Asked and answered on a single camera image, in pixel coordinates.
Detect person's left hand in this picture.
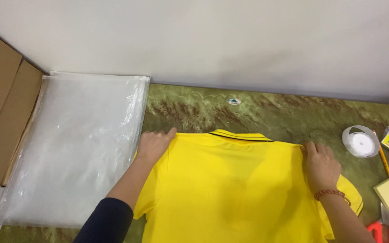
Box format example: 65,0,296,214
136,127,177,163

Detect person's right hand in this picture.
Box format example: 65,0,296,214
301,141,342,193

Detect yellow polo shirt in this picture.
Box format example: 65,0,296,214
133,129,364,243

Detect white ribbon roll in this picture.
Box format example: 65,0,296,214
342,125,380,159

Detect green marbled table cover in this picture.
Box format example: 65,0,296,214
0,83,389,243

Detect yellow pencil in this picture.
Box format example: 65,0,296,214
372,130,389,178

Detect stack of clear plastic bags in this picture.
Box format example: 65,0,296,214
0,71,151,229

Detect flat brown cardboard boxes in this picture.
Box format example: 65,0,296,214
0,24,45,187

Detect red bead bracelet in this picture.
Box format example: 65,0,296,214
314,189,352,207

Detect red handled scissors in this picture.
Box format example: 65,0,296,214
366,202,389,243

